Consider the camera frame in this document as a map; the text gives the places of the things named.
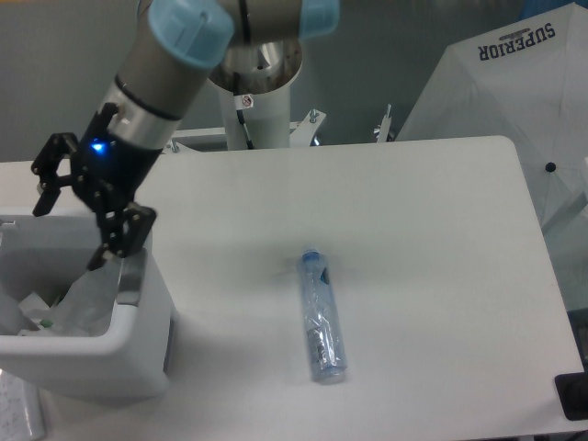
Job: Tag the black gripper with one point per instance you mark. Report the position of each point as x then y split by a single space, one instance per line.
101 162

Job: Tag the white plastic bag green print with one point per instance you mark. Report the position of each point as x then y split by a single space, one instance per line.
86 309

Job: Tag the crushed clear plastic bottle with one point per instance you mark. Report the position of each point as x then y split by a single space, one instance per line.
325 343

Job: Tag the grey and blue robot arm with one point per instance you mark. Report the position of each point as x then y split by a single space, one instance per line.
177 46

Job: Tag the white trash can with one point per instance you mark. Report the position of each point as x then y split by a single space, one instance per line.
47 255

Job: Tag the trash inside the can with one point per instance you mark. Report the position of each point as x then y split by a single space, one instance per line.
28 317

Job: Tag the white paper sheet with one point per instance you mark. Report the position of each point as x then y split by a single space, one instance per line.
21 412

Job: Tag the white Superior umbrella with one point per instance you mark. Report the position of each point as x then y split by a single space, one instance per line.
527 82

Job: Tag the black device at table edge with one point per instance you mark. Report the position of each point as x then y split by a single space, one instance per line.
572 391

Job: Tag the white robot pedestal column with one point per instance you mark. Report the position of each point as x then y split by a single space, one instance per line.
256 121

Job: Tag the white metal base frame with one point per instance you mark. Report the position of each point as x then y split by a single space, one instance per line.
302 133

